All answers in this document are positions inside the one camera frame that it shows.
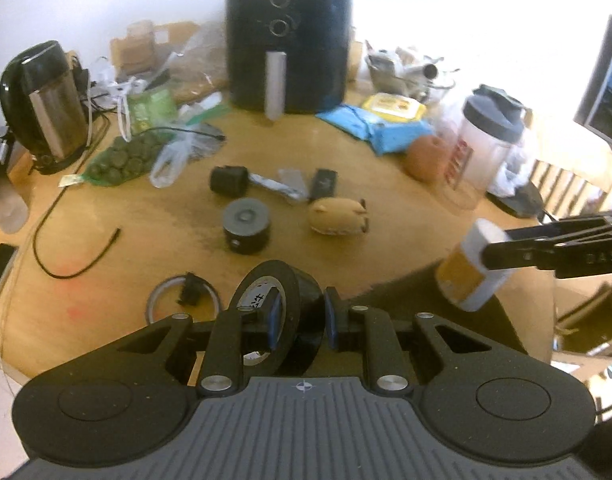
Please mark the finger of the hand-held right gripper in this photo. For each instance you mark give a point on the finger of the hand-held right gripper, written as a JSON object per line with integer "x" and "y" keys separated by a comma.
{"x": 586, "y": 257}
{"x": 576, "y": 227}

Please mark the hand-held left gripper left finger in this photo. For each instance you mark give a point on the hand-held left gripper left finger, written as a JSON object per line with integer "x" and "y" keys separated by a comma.
{"x": 275, "y": 320}

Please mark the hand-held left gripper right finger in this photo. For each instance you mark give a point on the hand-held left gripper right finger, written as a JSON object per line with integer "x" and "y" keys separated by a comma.
{"x": 331, "y": 320}

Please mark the black tape roll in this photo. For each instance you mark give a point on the black tape roll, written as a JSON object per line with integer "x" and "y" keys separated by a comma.
{"x": 306, "y": 300}

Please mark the dark cardboard box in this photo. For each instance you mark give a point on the dark cardboard box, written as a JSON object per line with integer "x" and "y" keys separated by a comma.
{"x": 411, "y": 295}

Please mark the white and yellow bottle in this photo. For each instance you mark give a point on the white and yellow bottle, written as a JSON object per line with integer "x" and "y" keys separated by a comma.
{"x": 461, "y": 280}

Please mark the wooden chair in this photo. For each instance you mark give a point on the wooden chair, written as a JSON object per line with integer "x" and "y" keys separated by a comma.
{"x": 566, "y": 185}

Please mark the black pouch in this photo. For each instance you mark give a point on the black pouch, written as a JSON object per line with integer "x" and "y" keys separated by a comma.
{"x": 518, "y": 200}

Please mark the small black clip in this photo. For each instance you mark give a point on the small black clip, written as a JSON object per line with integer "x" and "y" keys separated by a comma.
{"x": 191, "y": 290}

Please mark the tan pig plush toy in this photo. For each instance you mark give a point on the tan pig plush toy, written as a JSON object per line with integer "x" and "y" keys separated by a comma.
{"x": 336, "y": 216}

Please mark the clear shaker bottle grey lid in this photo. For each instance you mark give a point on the clear shaker bottle grey lid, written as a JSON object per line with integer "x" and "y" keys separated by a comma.
{"x": 486, "y": 155}

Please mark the foil wrapped bar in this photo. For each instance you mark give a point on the foil wrapped bar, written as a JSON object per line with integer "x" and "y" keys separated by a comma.
{"x": 271, "y": 184}

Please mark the small black box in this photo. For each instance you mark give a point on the small black box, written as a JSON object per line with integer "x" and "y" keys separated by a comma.
{"x": 322, "y": 183}

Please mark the computer monitor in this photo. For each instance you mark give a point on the computer monitor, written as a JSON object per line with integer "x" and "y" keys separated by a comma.
{"x": 606, "y": 90}

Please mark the small grey packet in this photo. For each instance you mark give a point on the small grey packet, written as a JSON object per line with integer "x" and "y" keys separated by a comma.
{"x": 291, "y": 177}

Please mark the black cylinder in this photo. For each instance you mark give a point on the black cylinder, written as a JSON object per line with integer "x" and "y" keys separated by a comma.
{"x": 228, "y": 181}

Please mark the orange round object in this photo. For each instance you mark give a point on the orange round object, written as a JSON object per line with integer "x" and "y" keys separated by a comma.
{"x": 426, "y": 157}

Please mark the clear plastic bag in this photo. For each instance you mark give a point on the clear plastic bag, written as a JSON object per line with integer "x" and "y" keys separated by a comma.
{"x": 173, "y": 157}

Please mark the blue packet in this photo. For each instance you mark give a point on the blue packet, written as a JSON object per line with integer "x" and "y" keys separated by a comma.
{"x": 386, "y": 135}

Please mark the yellow wipes packet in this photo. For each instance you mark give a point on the yellow wipes packet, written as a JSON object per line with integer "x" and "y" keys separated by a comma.
{"x": 393, "y": 105}

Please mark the green net bag dark rounds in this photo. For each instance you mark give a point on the green net bag dark rounds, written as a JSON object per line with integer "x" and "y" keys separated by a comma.
{"x": 126, "y": 157}

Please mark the green and white small packet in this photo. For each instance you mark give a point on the green and white small packet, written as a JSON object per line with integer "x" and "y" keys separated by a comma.
{"x": 206, "y": 107}

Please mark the glass bowl with clutter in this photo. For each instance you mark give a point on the glass bowl with clutter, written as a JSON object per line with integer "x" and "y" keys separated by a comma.
{"x": 401, "y": 80}

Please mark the green labelled pouch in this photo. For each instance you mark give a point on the green labelled pouch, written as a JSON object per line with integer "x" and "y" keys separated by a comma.
{"x": 151, "y": 107}

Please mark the large clear bag brown contents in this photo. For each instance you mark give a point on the large clear bag brown contents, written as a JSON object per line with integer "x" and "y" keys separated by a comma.
{"x": 201, "y": 65}

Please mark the black air fryer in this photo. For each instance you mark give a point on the black air fryer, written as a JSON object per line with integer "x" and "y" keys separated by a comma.
{"x": 316, "y": 45}

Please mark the clear plastic cup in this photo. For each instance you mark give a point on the clear plastic cup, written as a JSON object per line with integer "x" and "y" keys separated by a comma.
{"x": 6, "y": 205}

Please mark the brown cardboard box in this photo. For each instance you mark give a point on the brown cardboard box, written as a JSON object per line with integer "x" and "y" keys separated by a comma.
{"x": 136, "y": 52}

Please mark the black and steel kettle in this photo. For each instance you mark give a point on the black and steel kettle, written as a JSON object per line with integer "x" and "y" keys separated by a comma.
{"x": 51, "y": 105}

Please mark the black power adapter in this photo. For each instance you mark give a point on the black power adapter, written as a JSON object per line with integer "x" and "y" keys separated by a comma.
{"x": 81, "y": 76}

